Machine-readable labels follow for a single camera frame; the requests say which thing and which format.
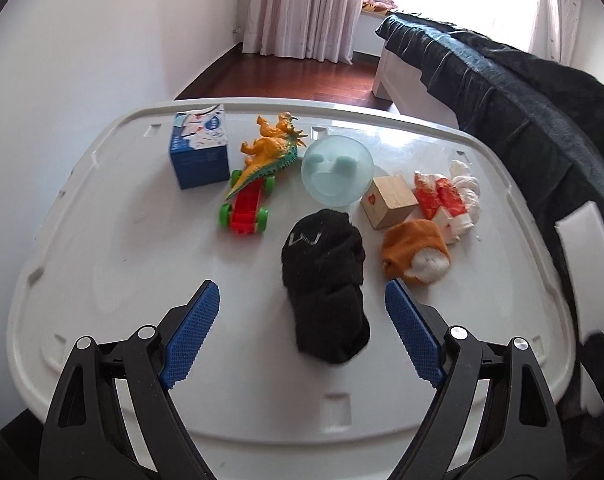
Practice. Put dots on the blue tissue box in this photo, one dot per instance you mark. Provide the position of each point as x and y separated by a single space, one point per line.
199 147

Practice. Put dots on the white crumpled cloth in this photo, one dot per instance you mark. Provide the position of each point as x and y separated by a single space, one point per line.
469 185

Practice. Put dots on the sheer pink curtain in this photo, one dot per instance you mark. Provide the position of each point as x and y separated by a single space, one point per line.
561 5

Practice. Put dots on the red green toy car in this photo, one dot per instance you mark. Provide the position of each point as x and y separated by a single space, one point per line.
246 207

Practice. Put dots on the white bed frame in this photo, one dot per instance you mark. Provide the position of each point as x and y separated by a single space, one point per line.
396 70

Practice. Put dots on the white plastic storage box lid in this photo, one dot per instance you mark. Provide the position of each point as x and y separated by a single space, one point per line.
132 260

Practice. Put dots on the orange triceratops toy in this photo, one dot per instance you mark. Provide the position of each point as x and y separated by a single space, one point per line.
277 127

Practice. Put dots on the black sock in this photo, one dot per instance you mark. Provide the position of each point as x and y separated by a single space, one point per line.
324 285

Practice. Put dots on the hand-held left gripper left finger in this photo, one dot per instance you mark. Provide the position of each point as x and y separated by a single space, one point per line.
192 330

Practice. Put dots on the bed with dark blanket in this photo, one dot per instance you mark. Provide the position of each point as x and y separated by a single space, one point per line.
521 110

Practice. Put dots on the orange plush sock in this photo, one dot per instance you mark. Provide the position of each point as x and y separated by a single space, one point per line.
414 247

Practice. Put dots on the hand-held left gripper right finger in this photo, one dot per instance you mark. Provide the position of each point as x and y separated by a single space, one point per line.
411 332

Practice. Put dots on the frosted glass bowl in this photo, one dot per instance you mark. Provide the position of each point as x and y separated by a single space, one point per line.
337 170

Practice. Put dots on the wooden cube block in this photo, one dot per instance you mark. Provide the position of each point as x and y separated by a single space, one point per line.
389 202

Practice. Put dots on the orange green dinosaur toy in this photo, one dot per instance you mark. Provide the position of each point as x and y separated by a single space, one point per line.
267 157

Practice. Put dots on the orange patterned cushion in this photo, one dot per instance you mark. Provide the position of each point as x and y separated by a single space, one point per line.
376 7

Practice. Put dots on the red white patterned sock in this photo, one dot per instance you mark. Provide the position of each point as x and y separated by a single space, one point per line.
452 207
427 195

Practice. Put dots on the pink dotted curtain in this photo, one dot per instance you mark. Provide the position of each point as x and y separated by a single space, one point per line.
302 5

